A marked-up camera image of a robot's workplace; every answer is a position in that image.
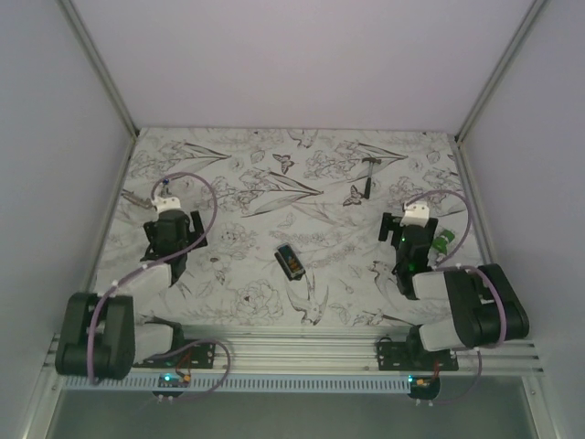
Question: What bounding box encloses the right small circuit board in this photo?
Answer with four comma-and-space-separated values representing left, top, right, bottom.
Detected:
408, 375, 440, 391

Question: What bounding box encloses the aluminium rail frame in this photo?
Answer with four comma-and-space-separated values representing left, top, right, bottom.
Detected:
43, 319, 548, 377

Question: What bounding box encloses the green plastic connector part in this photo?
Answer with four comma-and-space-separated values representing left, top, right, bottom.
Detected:
431, 230, 455, 255

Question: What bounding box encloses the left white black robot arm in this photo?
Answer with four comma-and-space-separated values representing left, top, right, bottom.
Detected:
55, 197, 208, 383

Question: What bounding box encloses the small black hammer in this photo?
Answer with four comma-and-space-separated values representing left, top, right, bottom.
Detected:
362, 156, 381, 199

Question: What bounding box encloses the floral patterned table mat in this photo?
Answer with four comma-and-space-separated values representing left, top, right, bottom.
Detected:
95, 128, 483, 327

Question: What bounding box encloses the metal clip with blue bead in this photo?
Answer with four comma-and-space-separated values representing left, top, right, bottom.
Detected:
121, 177, 180, 213

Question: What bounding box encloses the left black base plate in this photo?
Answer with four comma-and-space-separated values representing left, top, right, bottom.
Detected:
133, 340, 216, 369

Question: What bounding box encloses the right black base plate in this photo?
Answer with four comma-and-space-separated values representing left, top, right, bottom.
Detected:
375, 337, 459, 372

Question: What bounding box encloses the black fuse box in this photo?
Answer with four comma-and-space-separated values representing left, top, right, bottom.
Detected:
274, 244, 305, 281

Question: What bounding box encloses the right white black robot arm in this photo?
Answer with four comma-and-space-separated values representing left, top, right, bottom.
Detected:
370, 202, 529, 371

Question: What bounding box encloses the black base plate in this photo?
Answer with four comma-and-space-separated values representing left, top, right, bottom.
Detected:
133, 340, 216, 369
375, 337, 459, 372

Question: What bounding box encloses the small circuit board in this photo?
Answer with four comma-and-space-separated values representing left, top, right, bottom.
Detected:
157, 372, 191, 389
408, 375, 440, 391

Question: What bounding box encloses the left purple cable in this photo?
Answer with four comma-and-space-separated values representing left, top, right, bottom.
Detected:
86, 171, 232, 403

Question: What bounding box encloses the grey slotted cable duct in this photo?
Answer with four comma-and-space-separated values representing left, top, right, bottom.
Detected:
64, 372, 410, 394

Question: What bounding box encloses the left small circuit board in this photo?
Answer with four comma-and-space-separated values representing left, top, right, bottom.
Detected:
157, 372, 191, 389

